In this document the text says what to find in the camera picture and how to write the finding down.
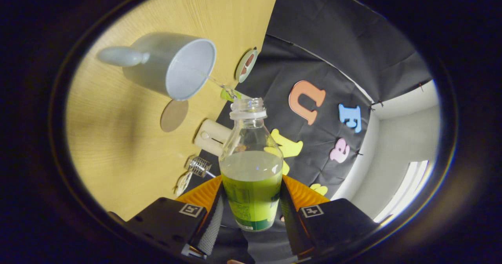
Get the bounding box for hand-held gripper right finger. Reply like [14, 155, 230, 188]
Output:
[279, 175, 380, 257]

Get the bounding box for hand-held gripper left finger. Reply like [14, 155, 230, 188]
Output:
[108, 175, 225, 259]

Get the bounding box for clear green label juice bottle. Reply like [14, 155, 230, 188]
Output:
[219, 98, 284, 232]

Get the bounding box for round brown coaster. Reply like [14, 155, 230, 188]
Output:
[160, 100, 189, 133]

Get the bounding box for white cup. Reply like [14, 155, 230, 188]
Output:
[97, 33, 217, 101]

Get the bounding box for slim green drink bottle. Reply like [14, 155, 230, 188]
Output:
[220, 87, 243, 102]

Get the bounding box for white divided food tray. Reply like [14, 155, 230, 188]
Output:
[175, 171, 193, 197]

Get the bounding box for metal mesh utensil holder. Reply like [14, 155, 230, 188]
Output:
[187, 156, 212, 178]

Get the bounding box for white toaster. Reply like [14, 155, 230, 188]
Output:
[194, 119, 233, 157]

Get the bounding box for wooden table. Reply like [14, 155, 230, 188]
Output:
[65, 0, 283, 221]

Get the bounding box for ceiling light panel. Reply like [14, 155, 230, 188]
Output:
[373, 160, 430, 223]

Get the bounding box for grey plate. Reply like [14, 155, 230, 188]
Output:
[235, 48, 258, 83]

